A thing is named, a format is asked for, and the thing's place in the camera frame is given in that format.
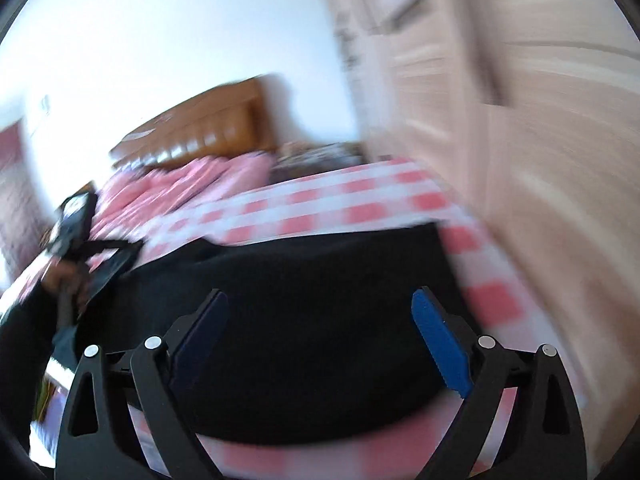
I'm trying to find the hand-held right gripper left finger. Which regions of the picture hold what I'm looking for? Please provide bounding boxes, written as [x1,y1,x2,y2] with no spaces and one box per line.
[54,288,231,480]

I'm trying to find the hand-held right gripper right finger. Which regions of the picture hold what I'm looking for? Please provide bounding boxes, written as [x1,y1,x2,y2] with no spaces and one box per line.
[411,286,587,480]

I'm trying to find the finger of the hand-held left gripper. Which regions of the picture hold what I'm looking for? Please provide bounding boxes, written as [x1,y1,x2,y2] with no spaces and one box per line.
[79,240,144,307]

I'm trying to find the black pants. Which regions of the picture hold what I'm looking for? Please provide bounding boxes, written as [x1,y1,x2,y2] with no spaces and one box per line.
[80,222,473,446]

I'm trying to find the person's left forearm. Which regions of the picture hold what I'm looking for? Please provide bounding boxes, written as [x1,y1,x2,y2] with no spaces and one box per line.
[0,285,76,443]

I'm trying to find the person's left hand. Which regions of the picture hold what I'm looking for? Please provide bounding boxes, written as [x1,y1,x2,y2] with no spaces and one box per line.
[41,259,92,312]

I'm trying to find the pink quilt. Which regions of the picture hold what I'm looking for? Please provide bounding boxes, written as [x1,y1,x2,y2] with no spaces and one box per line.
[90,152,276,241]

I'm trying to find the brown padded headboard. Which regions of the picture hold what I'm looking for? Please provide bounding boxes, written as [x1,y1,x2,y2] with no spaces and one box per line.
[109,76,278,171]

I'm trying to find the pink white checkered bed sheet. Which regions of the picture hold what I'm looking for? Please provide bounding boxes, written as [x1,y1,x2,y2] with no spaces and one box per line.
[0,157,566,480]

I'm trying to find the floral bedside stool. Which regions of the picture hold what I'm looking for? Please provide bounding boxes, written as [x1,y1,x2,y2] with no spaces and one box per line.
[270,141,366,183]

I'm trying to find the light wooden wardrobe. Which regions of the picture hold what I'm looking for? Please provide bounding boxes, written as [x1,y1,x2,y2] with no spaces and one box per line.
[320,0,640,441]

